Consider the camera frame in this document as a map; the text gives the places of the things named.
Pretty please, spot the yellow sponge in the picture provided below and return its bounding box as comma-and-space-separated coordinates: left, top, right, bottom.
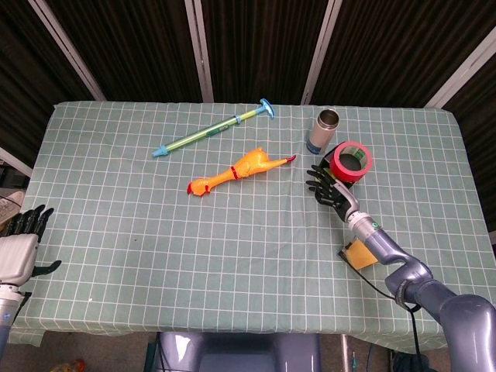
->
342, 239, 377, 270

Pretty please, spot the metal table leg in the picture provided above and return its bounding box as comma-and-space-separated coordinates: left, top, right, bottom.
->
339, 335, 349, 372

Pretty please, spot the white frame post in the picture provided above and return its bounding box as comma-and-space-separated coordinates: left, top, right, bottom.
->
184, 0, 215, 103
301, 0, 343, 105
26, 0, 106, 102
0, 146, 34, 178
425, 26, 496, 109

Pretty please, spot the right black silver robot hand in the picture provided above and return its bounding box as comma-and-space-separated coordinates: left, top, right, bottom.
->
305, 164, 360, 223

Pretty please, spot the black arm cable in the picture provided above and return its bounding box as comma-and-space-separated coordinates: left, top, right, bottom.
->
336, 250, 423, 357

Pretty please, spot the black box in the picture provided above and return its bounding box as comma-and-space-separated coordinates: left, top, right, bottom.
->
321, 149, 356, 191

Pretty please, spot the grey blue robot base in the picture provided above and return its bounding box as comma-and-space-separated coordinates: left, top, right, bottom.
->
157, 332, 322, 372

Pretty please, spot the dark cloth bundle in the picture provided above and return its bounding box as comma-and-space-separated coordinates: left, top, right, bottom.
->
390, 350, 432, 372

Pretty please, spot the stainless steel cup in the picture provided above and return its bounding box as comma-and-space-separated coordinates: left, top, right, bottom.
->
305, 108, 339, 156

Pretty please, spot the green blue water pump toy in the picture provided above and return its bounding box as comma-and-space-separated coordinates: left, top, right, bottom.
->
151, 98, 277, 159

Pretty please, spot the green checked tablecloth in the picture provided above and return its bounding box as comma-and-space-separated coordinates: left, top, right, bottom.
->
8, 100, 491, 354

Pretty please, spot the orange rubber chicken toy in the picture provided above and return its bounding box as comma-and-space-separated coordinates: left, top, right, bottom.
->
187, 146, 298, 198

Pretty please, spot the red tape roll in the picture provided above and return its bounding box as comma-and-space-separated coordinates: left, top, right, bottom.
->
329, 140, 374, 183

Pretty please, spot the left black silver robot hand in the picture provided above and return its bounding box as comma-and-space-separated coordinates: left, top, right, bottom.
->
0, 205, 63, 284

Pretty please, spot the orange yellow snack bag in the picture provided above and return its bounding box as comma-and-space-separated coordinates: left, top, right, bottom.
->
49, 358, 86, 372

